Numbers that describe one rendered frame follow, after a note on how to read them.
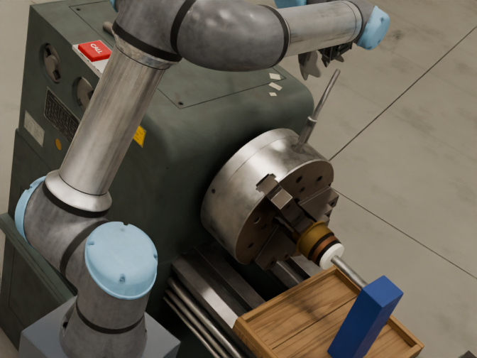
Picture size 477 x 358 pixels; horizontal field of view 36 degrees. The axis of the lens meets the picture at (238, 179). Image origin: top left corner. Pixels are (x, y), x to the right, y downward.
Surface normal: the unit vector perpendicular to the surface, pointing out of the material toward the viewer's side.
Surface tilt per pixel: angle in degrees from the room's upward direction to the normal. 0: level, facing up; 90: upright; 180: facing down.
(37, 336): 0
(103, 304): 90
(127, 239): 8
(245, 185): 52
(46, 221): 70
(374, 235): 0
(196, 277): 26
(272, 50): 78
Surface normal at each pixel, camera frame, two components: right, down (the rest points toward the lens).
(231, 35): 0.27, 0.28
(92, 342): -0.22, 0.29
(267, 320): 0.26, -0.74
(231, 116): 0.54, -0.36
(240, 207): -0.56, -0.03
